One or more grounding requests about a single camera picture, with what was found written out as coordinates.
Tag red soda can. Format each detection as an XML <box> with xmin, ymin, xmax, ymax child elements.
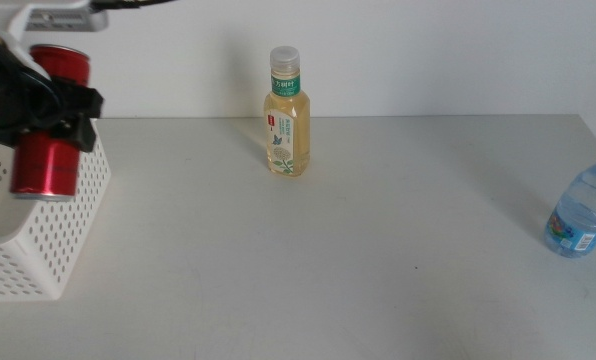
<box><xmin>10</xmin><ymin>43</ymin><xmax>92</xmax><ymax>203</ymax></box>

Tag clear water bottle blue cap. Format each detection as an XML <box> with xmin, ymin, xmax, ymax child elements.
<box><xmin>543</xmin><ymin>147</ymin><xmax>596</xmax><ymax>259</ymax></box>

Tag yellow tea bottle green label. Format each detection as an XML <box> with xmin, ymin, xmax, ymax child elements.
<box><xmin>263</xmin><ymin>45</ymin><xmax>312</xmax><ymax>178</ymax></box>

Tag white perforated plastic basket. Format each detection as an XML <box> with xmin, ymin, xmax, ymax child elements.
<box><xmin>0</xmin><ymin>117</ymin><xmax>113</xmax><ymax>302</ymax></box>

